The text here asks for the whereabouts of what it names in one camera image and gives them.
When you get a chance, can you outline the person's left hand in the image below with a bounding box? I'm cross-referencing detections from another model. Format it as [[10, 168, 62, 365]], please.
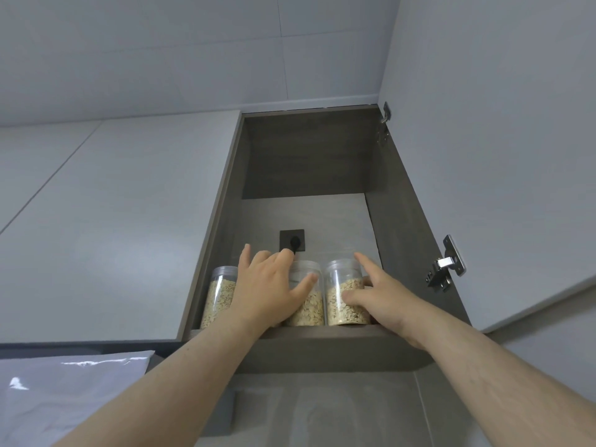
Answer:
[[219, 243, 320, 343]]

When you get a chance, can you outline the person's right hand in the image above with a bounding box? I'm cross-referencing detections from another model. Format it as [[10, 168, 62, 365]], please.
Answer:
[[342, 251, 435, 350]]

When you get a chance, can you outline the clear plastic oat jar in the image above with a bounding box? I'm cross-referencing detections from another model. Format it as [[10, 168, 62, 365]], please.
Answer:
[[281, 260, 325, 327], [200, 266, 239, 330], [324, 259, 373, 327]]

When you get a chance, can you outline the person's left forearm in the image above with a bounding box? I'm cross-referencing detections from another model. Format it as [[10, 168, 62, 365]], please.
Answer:
[[51, 318, 261, 447]]

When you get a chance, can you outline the person's right forearm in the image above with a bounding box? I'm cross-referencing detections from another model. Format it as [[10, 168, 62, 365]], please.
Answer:
[[405, 304, 596, 447]]

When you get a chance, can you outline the metal cabinet hinge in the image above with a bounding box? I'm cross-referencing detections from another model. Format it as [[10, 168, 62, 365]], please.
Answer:
[[423, 235, 467, 293], [374, 102, 392, 147]]

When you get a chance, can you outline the grey range hood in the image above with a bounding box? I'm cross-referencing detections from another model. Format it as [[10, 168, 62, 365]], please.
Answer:
[[0, 340, 236, 447]]

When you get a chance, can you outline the dark wall socket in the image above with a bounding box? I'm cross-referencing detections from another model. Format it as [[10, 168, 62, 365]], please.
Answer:
[[279, 229, 306, 255]]

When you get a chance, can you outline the dark wood wall cabinet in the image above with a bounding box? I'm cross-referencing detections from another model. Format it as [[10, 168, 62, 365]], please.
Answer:
[[176, 104, 474, 374]]

